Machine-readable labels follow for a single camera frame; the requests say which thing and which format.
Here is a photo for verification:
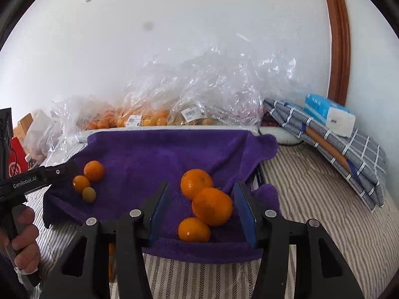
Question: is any wooden door frame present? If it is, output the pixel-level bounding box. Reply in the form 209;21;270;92
319;0;351;106

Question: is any grey checked folded cloth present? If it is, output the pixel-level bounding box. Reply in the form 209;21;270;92
263;99;387;212

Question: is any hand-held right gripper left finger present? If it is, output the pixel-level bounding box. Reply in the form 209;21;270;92
39;181;172;299

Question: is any clear bag of brown fruits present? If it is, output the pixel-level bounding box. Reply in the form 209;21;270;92
168;46;300;128

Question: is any clear bag of small oranges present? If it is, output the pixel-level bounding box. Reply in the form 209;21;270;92
47;96;117;165

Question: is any red paper bag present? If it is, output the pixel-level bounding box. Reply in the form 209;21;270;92
8;137;30;178

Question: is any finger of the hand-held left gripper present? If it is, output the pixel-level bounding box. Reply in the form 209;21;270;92
42;161;80;186
0;107;13;178

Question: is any striped cloth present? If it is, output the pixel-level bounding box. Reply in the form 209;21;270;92
25;140;399;299

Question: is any white plastic bag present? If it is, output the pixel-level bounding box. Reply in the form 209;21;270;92
23;109;55;159

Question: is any person's left hand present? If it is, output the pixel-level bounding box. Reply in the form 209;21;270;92
7;207;41;269

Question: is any blue and white tissue pack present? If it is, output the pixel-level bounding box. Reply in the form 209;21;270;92
303;94;356;138

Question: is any brown cardboard box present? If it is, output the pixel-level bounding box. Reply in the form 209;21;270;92
17;113;33;138

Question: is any purple towel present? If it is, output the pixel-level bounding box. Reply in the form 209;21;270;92
42;129;281;264

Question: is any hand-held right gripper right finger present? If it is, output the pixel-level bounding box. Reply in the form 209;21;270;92
232;181;364;299

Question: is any large marked orange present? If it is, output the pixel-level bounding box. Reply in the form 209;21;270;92
192;187;234;227

